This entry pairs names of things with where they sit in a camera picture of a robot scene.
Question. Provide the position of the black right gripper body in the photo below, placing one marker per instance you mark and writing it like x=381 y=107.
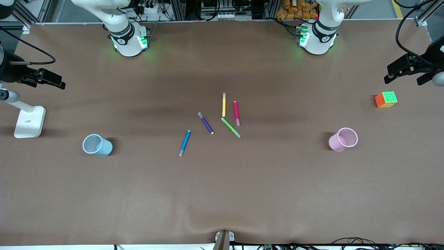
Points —
x=12 y=72

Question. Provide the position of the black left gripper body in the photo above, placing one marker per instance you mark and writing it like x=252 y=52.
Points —
x=431 y=59

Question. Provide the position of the blue marker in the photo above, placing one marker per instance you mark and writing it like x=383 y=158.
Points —
x=185 y=140

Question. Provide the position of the pink marker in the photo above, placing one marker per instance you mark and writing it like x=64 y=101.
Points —
x=236 y=111

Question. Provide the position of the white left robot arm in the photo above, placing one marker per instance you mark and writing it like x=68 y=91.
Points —
x=317 y=47

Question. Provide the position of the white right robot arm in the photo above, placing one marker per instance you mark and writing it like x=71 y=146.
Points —
x=128 y=47

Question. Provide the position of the colourful puzzle cube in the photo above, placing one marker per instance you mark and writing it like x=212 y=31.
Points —
x=388 y=98

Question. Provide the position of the white desk lamp stand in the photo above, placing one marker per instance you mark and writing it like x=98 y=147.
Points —
x=29 y=123

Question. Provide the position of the blue mesh cup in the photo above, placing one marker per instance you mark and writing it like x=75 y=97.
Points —
x=104 y=147

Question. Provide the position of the pink mesh cup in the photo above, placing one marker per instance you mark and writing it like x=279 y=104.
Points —
x=334 y=142

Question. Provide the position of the white power strip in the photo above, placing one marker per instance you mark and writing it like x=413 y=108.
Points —
x=149 y=9

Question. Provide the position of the orange snack packets pile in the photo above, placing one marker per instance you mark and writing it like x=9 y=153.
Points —
x=295 y=14

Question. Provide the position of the purple marker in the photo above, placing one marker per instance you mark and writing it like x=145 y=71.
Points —
x=206 y=124

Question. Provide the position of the yellow marker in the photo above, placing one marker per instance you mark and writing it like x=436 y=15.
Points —
x=224 y=106

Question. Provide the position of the white terminal block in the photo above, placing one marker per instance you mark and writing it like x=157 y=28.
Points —
x=227 y=16

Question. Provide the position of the green marker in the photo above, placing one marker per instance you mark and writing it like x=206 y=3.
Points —
x=230 y=127

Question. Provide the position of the metal table clamp bracket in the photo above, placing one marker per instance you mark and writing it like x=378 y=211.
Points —
x=222 y=241

